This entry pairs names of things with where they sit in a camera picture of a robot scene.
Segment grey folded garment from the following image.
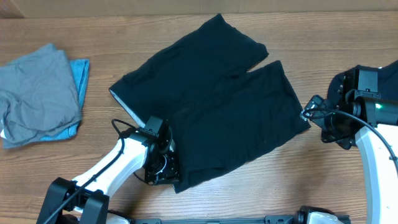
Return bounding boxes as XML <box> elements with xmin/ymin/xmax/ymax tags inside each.
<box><xmin>1</xmin><ymin>44</ymin><xmax>81</xmax><ymax>149</ymax></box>

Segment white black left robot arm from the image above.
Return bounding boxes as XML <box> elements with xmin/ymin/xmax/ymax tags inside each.
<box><xmin>37</xmin><ymin>116</ymin><xmax>178</xmax><ymax>224</ymax></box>

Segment blue folded garment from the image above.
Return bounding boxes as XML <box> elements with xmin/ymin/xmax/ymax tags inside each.
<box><xmin>40</xmin><ymin>59</ymin><xmax>90</xmax><ymax>141</ymax></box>

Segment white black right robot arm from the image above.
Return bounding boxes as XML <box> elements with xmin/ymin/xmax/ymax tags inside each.
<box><xmin>300</xmin><ymin>68</ymin><xmax>397</xmax><ymax>223</ymax></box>

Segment black shorts with patterned waistband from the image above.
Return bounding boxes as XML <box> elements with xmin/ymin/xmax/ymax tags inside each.
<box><xmin>109</xmin><ymin>15</ymin><xmax>310</xmax><ymax>193</ymax></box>

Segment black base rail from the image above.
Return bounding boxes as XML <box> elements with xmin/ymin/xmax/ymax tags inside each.
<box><xmin>132</xmin><ymin>212</ymin><xmax>307</xmax><ymax>224</ymax></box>

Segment dark navy t-shirt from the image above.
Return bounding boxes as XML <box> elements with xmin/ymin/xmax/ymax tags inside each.
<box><xmin>326</xmin><ymin>60</ymin><xmax>398</xmax><ymax>103</ymax></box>

